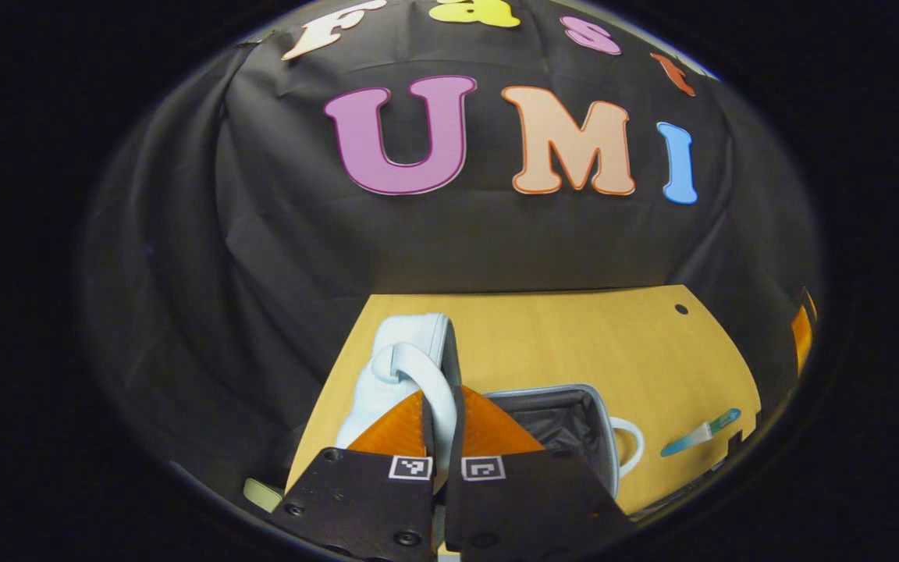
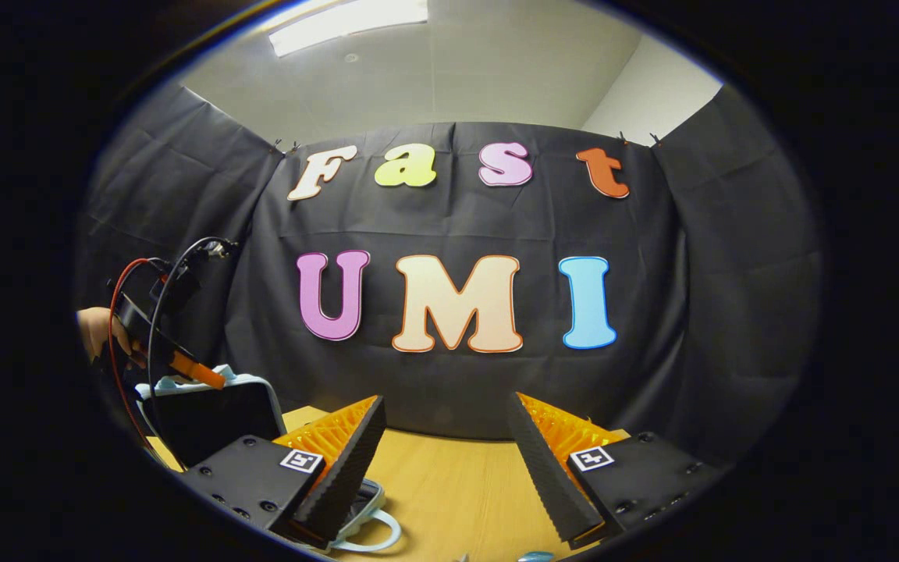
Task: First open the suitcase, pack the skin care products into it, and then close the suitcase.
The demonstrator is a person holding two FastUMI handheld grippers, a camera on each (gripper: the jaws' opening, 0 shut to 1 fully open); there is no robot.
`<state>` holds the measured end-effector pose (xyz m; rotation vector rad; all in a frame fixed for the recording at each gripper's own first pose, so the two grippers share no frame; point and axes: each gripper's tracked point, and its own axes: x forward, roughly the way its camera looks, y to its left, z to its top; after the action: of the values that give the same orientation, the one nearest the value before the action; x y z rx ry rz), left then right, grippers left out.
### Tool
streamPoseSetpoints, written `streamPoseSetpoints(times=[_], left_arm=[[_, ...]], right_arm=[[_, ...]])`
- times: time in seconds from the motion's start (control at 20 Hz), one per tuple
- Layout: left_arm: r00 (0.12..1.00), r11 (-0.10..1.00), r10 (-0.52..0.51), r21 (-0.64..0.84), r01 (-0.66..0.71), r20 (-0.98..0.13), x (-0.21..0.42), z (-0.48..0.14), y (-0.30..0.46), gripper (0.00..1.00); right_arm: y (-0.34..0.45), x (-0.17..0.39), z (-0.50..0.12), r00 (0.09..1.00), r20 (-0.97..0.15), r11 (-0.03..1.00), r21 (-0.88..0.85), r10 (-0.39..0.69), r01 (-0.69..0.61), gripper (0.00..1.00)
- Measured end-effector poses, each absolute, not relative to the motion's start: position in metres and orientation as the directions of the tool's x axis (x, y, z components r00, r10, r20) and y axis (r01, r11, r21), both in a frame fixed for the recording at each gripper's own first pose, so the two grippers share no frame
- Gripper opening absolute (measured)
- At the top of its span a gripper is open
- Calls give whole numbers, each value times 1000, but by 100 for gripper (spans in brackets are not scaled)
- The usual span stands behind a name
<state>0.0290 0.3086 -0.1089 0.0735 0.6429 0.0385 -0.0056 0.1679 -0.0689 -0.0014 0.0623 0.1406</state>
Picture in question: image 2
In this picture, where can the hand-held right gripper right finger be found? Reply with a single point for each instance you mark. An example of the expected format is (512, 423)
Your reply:
(547, 476)

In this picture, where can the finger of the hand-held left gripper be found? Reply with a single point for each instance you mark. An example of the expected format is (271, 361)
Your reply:
(198, 371)

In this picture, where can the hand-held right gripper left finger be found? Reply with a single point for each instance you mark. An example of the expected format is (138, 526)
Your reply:
(348, 468)

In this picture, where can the black backdrop cloth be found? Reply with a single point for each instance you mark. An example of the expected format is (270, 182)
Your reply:
(449, 226)

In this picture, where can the ceiling light panel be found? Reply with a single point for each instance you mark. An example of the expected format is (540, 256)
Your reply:
(348, 19)

